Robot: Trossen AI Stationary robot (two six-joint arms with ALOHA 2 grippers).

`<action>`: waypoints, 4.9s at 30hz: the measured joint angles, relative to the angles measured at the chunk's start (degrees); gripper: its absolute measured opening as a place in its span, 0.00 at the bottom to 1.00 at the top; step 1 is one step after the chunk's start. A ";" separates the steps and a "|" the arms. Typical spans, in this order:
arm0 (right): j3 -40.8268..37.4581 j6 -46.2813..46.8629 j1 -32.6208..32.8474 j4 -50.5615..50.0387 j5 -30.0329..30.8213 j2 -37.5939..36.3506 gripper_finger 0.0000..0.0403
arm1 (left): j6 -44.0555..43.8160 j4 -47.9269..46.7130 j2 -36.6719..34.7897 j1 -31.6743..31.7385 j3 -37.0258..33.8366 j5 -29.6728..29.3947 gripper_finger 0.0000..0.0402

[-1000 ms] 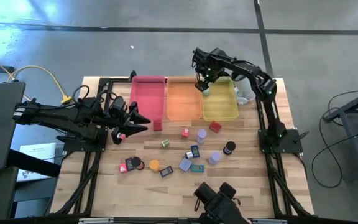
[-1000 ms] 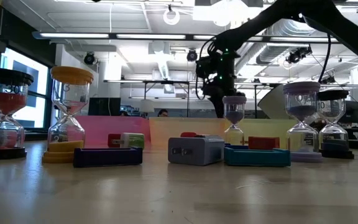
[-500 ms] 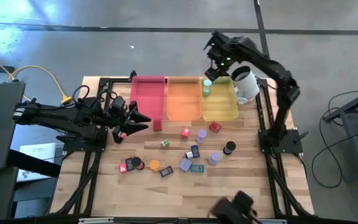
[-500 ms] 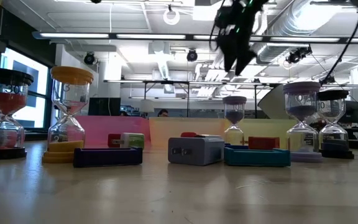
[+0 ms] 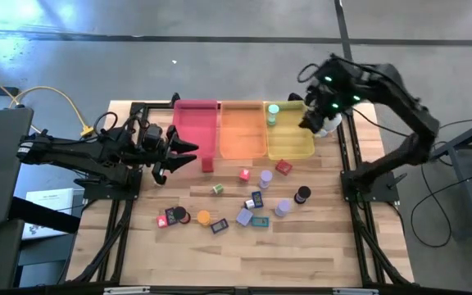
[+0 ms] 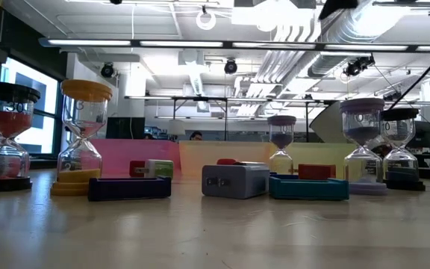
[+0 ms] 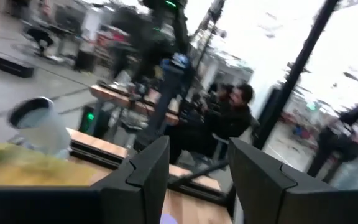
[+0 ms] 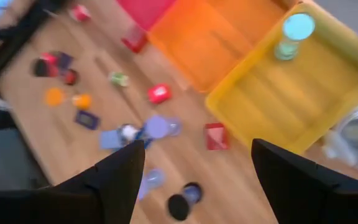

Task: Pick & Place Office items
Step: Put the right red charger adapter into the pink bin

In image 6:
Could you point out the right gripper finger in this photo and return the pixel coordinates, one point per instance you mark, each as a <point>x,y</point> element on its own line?
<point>338,4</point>

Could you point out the purple hourglass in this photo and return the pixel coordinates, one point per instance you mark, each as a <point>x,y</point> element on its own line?
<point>362,132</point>
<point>281,140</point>

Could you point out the black hourglass red sand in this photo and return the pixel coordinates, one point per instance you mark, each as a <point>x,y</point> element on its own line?
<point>7,123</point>

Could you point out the dark red charger block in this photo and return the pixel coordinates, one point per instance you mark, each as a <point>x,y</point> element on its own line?
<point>133,164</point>
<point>316,172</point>

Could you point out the green charger plug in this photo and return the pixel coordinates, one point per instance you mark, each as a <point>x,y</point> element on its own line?
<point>161,169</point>

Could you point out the white charger black end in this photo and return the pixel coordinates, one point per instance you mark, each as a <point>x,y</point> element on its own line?
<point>252,163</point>

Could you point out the black hourglass blue sand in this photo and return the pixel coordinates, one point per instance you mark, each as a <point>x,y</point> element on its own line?
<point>399,175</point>

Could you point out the teal digital clock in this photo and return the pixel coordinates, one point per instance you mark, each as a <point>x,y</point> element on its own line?
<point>308,190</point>

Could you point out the bright red rounded charger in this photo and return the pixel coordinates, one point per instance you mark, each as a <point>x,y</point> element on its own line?
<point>227,161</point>

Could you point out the large grey charger block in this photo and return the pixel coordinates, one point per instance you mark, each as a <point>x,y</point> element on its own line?
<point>237,181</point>

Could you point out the black monitor on arm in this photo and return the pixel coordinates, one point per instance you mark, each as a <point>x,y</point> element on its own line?
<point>426,134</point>

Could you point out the black ceiling spotlight cluster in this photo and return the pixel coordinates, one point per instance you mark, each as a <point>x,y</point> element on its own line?
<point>357,65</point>

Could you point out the long ceiling light bar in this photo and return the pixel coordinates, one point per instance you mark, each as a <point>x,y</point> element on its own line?
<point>181,43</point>

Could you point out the orange hourglass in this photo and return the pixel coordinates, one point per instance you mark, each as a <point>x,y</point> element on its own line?
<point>86,89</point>

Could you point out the large window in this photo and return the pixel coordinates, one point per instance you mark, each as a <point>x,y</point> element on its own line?
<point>43,93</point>

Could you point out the black computer monitor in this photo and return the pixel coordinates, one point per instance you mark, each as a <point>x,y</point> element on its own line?
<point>125,129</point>

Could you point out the white lampshade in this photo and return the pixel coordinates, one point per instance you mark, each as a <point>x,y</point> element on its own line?
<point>176,127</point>

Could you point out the yellow plastic tray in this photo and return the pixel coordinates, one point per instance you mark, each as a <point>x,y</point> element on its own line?
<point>323,155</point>

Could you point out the pink plastic tray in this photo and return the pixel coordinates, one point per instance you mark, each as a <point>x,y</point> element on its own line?
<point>118,153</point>

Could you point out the person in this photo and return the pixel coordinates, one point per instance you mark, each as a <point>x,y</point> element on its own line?
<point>196,136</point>

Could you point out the black window counter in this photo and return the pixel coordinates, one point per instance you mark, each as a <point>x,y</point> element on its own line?
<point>47,164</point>

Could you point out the orange plastic tray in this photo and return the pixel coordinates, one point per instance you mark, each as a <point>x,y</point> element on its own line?
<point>207,155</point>

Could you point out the dark purple digital clock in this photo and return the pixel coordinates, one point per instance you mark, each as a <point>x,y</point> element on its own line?
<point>129,188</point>

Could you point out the silver air duct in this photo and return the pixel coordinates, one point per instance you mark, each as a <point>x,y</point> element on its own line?
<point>345,33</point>

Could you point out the black background table frame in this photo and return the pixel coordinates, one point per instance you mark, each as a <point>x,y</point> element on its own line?
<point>200,99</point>

